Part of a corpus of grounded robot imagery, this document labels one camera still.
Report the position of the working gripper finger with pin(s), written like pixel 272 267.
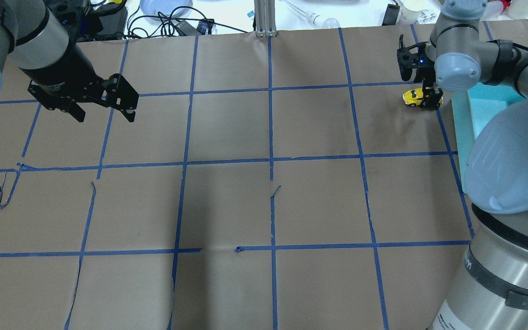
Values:
pixel 432 95
pixel 404 60

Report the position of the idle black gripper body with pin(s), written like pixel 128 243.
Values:
pixel 63 68

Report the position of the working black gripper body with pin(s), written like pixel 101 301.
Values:
pixel 429 85

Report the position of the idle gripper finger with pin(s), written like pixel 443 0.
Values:
pixel 75 110
pixel 119 94

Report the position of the yellow beetle toy car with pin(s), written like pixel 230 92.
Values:
pixel 413 97

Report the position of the teal plastic bin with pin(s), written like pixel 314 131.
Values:
pixel 472 110

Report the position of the white paper cup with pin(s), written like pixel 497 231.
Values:
pixel 410 11

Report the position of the black power adapter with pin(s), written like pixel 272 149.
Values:
pixel 391 15

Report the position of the light blue plate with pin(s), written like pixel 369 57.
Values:
pixel 178 8

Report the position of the light bulb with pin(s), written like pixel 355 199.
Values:
pixel 314 19

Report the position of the aluminium frame post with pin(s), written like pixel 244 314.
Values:
pixel 265 18

